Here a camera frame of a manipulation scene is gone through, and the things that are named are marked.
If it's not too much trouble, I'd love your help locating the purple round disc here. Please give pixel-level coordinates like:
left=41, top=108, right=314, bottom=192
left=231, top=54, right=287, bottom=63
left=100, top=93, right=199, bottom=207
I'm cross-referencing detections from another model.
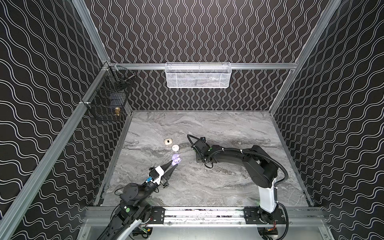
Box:
left=172, top=154, right=182, bottom=166

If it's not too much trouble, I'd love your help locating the white round disc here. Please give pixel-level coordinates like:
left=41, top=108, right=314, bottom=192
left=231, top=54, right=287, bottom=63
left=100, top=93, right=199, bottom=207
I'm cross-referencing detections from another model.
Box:
left=172, top=145, right=180, bottom=152

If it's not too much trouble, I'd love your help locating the cream earbud charging case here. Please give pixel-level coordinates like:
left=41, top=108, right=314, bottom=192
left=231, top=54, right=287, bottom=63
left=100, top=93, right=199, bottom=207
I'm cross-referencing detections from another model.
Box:
left=164, top=138, right=173, bottom=146

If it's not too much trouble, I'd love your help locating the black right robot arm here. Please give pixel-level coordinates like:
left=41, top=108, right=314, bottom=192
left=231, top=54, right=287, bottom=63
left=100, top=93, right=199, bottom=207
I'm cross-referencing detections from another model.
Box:
left=187, top=135, right=289, bottom=224

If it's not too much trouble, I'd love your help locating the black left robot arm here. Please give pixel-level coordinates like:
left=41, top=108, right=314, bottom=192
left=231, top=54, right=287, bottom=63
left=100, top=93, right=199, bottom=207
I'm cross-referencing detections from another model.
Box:
left=98, top=154, right=181, bottom=240

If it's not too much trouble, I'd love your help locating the small brass object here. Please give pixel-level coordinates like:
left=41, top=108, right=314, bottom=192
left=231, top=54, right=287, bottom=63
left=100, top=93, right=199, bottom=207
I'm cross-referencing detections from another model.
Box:
left=115, top=107, right=121, bottom=117

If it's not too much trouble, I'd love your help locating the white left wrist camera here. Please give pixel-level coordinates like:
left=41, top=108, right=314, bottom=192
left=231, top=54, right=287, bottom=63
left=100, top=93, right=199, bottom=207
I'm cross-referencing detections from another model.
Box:
left=146, top=166, right=165, bottom=186

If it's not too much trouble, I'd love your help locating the white wire mesh basket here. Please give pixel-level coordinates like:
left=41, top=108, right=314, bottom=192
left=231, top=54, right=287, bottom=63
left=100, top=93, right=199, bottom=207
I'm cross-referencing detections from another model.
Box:
left=165, top=62, right=232, bottom=89

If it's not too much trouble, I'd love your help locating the black wire basket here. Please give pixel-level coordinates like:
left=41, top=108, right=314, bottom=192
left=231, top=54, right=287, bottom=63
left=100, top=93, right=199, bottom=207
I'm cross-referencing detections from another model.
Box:
left=86, top=68, right=137, bottom=122

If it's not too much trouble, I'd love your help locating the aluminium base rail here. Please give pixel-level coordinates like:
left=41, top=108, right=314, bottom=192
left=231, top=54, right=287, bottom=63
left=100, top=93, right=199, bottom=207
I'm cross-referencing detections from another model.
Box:
left=132, top=207, right=327, bottom=228

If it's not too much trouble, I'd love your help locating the aluminium corner frame post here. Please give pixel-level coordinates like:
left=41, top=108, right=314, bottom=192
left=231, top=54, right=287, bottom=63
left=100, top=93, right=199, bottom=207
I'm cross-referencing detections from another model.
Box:
left=73, top=0, right=110, bottom=63

